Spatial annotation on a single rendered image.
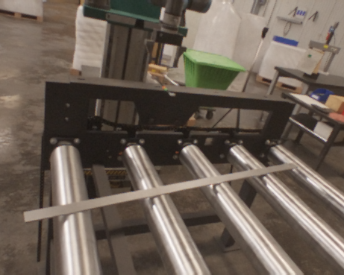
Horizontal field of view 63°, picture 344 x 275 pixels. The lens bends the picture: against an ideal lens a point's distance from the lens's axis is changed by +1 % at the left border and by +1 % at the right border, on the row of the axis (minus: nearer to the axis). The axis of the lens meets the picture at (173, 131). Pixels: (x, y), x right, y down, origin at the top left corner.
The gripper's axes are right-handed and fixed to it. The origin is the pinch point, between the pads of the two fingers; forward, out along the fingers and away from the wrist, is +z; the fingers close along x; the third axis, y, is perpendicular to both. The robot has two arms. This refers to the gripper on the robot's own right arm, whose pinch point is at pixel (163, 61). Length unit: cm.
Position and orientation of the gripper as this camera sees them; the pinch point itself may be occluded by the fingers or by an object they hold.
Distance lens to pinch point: 134.8
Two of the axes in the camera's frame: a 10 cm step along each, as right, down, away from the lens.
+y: 3.7, 4.9, -7.9
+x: 9.0, 0.2, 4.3
